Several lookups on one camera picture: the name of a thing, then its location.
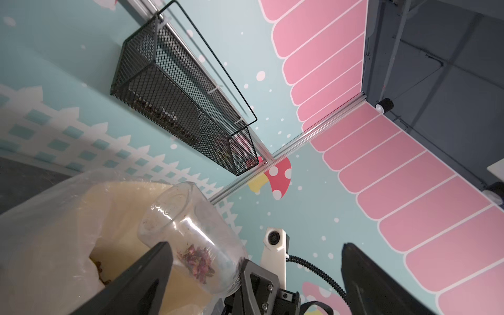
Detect black wire mesh basket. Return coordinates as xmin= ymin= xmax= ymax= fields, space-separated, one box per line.
xmin=110 ymin=1 xmax=259 ymax=176

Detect beige trash bin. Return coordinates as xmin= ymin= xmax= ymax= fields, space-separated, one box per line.
xmin=81 ymin=181 xmax=212 ymax=314

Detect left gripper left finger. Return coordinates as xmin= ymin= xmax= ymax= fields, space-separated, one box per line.
xmin=73 ymin=241 xmax=173 ymax=314

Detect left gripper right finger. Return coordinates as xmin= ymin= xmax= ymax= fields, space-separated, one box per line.
xmin=341 ymin=243 xmax=434 ymax=315

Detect clear plastic bin liner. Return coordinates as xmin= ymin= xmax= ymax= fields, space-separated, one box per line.
xmin=0 ymin=169 xmax=225 ymax=315

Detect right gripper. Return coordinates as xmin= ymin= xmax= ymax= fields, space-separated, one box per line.
xmin=222 ymin=259 xmax=301 ymax=315

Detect rose buds in right jar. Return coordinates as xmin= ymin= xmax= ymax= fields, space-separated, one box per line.
xmin=177 ymin=244 xmax=215 ymax=285

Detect clear tea jar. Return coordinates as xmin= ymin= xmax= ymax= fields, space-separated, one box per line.
xmin=138 ymin=182 xmax=248 ymax=297

